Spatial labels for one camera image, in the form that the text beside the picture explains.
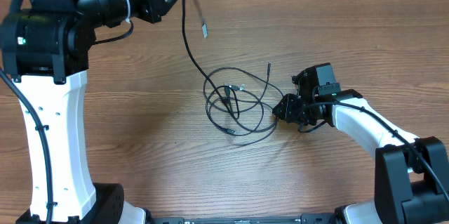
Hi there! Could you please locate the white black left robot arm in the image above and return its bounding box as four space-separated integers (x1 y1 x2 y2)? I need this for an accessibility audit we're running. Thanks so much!
1 0 177 223

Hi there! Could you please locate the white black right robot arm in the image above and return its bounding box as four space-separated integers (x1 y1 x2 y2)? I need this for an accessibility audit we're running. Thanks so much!
273 89 448 223

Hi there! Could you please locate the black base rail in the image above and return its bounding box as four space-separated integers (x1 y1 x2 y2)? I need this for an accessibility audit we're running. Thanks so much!
147 213 340 224

